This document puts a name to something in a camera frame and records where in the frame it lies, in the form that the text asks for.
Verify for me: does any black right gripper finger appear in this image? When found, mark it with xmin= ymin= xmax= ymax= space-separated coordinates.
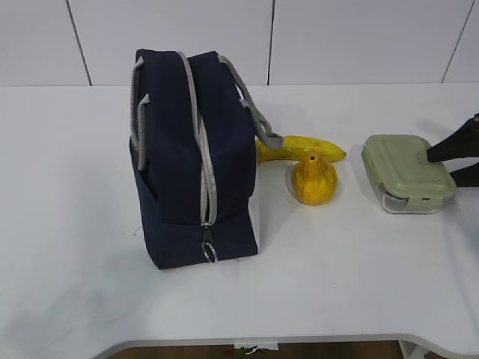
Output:
xmin=427 ymin=114 xmax=478 ymax=162
xmin=450 ymin=162 xmax=479 ymax=188

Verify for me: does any green lid glass container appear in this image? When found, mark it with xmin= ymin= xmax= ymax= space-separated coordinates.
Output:
xmin=361 ymin=135 xmax=457 ymax=214

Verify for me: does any yellow pear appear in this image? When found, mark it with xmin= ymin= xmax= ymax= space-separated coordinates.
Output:
xmin=291 ymin=153 xmax=338 ymax=206

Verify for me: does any yellow banana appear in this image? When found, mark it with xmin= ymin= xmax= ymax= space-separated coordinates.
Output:
xmin=256 ymin=135 xmax=347 ymax=164

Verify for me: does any navy blue lunch bag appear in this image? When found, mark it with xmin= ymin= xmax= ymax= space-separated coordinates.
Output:
xmin=129 ymin=49 xmax=284 ymax=270

